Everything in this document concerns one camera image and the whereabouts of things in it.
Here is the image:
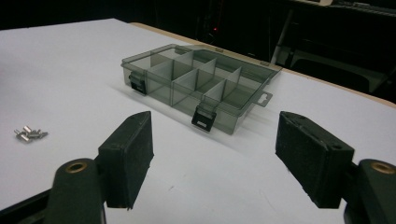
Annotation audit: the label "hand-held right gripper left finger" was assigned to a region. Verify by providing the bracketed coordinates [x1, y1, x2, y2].
[97, 110, 155, 210]

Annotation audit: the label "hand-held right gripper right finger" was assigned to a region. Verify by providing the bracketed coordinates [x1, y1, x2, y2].
[275, 110, 356, 209]

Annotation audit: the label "transparent grey compartment box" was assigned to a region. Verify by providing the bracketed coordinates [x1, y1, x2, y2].
[120, 43, 284, 135]

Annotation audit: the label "small metal screws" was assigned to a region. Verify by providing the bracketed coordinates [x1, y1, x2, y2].
[13, 129, 33, 144]

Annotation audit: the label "dark chair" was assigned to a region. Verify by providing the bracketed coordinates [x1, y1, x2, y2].
[274, 43, 396, 97]

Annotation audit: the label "white metal stand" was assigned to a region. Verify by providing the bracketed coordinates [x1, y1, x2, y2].
[270, 8, 295, 65]

